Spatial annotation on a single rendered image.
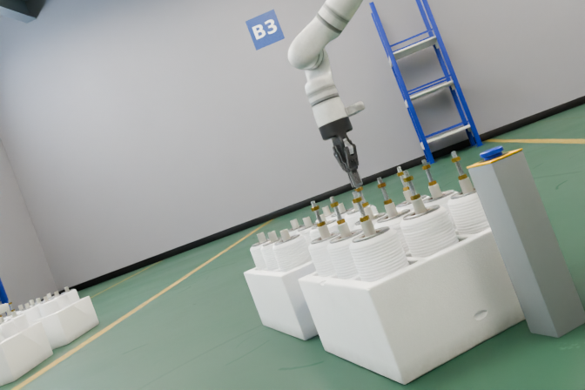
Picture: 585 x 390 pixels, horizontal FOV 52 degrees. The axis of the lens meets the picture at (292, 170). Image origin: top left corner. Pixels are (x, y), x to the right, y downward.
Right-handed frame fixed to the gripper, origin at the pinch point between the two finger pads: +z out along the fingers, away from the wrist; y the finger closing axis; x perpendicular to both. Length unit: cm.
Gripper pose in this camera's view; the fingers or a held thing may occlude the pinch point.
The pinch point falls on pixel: (354, 178)
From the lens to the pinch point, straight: 141.7
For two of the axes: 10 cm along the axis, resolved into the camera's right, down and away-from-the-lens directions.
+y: 1.5, -0.7, -9.9
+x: 9.2, -3.5, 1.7
